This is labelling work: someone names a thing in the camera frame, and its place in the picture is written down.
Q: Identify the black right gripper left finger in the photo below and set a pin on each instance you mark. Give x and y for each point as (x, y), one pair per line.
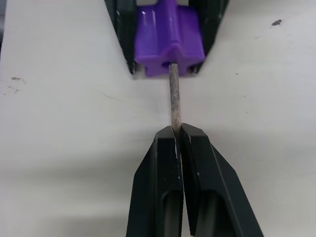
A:
(153, 187)

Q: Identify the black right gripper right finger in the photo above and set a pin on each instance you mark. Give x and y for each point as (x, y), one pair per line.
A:
(217, 192)

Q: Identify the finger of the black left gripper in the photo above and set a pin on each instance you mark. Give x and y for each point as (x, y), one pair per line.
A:
(124, 32)
(211, 24)

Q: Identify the purple star-shaped block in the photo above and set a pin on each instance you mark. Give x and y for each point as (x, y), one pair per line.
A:
(170, 37)

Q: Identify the grey stiff lace tip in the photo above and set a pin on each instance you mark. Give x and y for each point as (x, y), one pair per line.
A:
(174, 98)

